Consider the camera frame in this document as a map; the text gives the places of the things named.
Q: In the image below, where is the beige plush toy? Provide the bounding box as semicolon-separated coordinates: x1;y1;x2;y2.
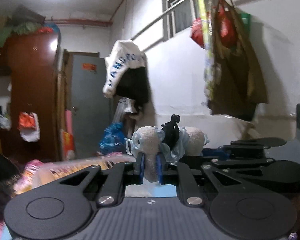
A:
126;114;209;183

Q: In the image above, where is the blue plastic bag by door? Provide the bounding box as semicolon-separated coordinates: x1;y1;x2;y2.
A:
99;122;127;155

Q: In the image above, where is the grey door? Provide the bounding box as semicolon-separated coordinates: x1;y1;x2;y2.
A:
67;52;113;159

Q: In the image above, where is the brown hanging bag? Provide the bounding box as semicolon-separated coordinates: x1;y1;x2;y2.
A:
205;0;268;121

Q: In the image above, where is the pink floral bedsheet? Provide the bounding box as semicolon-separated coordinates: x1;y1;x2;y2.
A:
13;152;135;194

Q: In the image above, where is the black hanging garment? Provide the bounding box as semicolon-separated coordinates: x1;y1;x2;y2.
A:
115;67;150;121

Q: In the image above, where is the red white hanging bag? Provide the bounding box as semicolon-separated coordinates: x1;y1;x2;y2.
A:
18;112;40;142

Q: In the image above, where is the dark red wooden wardrobe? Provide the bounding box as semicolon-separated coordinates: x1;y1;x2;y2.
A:
0;33;59;164

